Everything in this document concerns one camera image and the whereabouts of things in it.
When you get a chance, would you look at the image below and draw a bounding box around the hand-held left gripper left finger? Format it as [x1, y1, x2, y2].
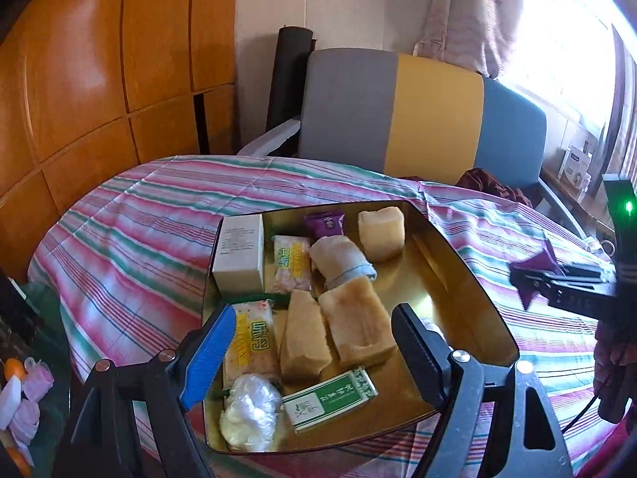
[55, 304, 238, 478]

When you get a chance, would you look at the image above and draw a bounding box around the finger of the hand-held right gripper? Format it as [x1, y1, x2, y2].
[510, 264, 617, 284]
[540, 281, 619, 318]

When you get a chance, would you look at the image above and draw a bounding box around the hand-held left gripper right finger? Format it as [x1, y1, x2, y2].
[391, 304, 574, 478]

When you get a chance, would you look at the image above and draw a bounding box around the purple snack packet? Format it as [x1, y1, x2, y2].
[303, 212, 345, 238]
[508, 239, 565, 310]

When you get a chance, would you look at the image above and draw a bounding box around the yellow snack packet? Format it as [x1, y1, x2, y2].
[270, 235, 313, 296]
[221, 300, 282, 386]

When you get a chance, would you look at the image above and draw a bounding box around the white plastic bag ball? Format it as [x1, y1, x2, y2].
[218, 373, 283, 452]

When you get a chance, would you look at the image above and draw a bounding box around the brown cake block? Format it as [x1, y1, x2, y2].
[317, 276, 399, 366]

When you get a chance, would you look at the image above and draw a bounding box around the gold metal tin box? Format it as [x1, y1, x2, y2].
[201, 200, 521, 455]

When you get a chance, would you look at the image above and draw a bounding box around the green white carton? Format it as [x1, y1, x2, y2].
[281, 366, 379, 435]

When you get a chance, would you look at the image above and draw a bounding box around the white cardboard box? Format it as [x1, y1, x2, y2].
[211, 214, 266, 294]

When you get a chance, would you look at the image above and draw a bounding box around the beige roll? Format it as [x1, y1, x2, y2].
[309, 236, 380, 290]

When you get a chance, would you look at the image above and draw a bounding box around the pale cake block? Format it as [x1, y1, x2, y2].
[357, 206, 405, 263]

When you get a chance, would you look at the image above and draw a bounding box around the wooden side table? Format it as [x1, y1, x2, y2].
[540, 164, 618, 242]

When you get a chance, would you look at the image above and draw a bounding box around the white printed carton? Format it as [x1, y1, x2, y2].
[557, 144, 593, 187]

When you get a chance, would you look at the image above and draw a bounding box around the maroon cloth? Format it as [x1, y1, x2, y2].
[398, 168, 533, 207]

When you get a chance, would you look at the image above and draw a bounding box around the striped tablecloth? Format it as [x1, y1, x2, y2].
[27, 155, 618, 478]

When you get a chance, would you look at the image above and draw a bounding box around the glass side table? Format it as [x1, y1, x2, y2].
[0, 281, 78, 478]

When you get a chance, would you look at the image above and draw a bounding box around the person's maroon clothing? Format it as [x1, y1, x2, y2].
[572, 421, 637, 478]

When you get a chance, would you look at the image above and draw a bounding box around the orange fruit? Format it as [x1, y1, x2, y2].
[2, 357, 27, 385]

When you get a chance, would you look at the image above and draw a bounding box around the window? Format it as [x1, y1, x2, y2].
[498, 0, 628, 135]

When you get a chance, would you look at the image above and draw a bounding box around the dark chair back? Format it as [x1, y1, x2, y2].
[0, 269, 35, 339]

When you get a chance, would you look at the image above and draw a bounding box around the white plastic bottle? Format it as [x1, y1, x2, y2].
[0, 377, 24, 430]

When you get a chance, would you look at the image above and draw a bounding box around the grey yellow blue armchair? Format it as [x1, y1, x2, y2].
[236, 49, 583, 240]

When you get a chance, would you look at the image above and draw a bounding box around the patterned pink curtain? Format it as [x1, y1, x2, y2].
[413, 0, 523, 78]

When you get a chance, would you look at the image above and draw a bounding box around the black rolled mat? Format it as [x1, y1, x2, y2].
[265, 26, 314, 147]

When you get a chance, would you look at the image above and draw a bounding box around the wooden wardrobe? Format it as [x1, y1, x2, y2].
[0, 0, 238, 284]

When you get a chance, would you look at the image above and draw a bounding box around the black cable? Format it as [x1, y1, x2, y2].
[560, 391, 605, 434]

